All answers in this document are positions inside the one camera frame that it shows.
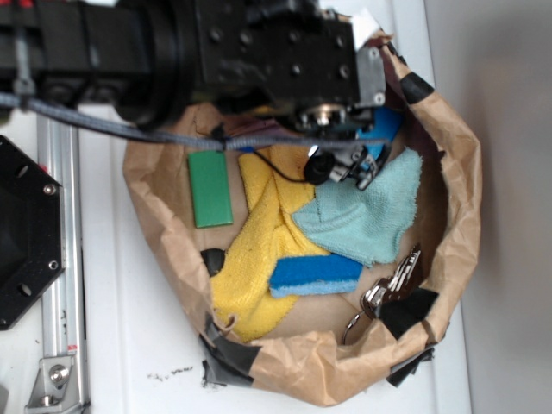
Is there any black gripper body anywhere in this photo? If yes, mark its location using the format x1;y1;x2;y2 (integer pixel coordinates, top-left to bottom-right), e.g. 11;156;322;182
191;1;386;135

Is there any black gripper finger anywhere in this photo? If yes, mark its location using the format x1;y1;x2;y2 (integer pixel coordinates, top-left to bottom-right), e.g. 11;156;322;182
304;147;345;185
345;141;391;191

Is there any blue wooden block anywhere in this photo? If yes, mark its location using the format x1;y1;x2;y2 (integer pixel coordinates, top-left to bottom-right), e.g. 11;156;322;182
357;107;404;160

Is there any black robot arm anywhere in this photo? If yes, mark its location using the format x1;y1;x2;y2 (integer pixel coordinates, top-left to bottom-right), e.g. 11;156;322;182
1;1;391;189

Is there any green wooden block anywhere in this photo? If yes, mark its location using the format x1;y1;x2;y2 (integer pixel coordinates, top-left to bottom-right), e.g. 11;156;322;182
188;151;234;229

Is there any yellow microfiber cloth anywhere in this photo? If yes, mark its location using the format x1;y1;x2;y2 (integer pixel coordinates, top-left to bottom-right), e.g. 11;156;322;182
211;146;328;342

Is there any light teal cloth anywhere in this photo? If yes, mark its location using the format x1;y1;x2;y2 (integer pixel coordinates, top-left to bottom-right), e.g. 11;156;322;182
292;148;423;267

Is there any brown paper bag bin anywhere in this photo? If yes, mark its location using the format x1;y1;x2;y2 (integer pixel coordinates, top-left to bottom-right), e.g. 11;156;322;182
123;34;482;406

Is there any blue sponge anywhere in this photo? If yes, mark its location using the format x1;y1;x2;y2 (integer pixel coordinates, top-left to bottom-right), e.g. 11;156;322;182
269;254;363;298

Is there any silver key bunch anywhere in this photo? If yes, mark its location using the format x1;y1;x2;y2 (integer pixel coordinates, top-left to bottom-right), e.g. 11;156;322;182
341;243;424;345

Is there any white tray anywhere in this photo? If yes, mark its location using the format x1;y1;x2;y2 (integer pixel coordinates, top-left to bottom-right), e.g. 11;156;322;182
78;1;472;413

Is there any grey braided cable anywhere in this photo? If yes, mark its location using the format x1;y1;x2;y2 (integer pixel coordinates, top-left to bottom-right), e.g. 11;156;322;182
0;91;389;153

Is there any aluminium extrusion rail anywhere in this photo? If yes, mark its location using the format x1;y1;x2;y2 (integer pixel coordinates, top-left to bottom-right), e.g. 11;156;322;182
25;116;91;413

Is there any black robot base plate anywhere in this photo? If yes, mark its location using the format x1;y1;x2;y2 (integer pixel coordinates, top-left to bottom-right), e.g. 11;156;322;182
1;135;64;331

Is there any metal corner bracket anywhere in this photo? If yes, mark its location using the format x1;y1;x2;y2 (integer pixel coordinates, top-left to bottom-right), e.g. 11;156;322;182
24;355;79;413

